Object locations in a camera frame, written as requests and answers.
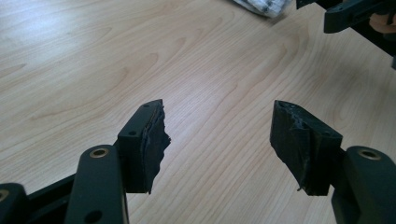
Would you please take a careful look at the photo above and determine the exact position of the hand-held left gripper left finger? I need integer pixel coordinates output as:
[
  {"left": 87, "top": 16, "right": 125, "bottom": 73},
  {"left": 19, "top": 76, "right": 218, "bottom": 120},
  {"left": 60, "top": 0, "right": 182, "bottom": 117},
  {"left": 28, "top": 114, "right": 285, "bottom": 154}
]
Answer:
[{"left": 117, "top": 99, "right": 172, "bottom": 195}]

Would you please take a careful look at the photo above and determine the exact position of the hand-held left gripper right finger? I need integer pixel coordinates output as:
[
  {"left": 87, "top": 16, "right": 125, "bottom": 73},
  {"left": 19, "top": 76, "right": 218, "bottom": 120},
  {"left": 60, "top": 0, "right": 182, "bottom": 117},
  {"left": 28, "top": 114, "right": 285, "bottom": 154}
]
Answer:
[{"left": 269, "top": 99, "right": 344, "bottom": 197}]

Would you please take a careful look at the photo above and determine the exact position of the white grey patterned cloth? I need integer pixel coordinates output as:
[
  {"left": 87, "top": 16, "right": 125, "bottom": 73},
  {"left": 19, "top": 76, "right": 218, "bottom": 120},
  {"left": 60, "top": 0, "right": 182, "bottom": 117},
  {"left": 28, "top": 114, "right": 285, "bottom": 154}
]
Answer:
[{"left": 233, "top": 0, "right": 292, "bottom": 19}]

